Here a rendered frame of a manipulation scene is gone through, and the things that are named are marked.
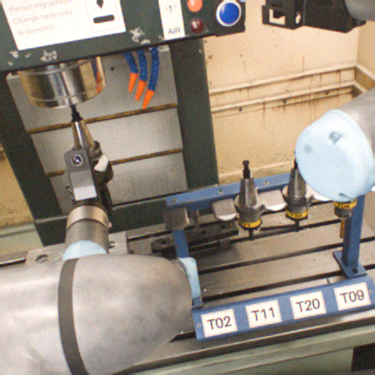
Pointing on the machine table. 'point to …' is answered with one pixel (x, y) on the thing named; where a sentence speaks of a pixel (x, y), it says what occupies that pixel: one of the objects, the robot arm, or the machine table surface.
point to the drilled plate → (64, 249)
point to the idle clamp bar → (221, 233)
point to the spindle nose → (64, 83)
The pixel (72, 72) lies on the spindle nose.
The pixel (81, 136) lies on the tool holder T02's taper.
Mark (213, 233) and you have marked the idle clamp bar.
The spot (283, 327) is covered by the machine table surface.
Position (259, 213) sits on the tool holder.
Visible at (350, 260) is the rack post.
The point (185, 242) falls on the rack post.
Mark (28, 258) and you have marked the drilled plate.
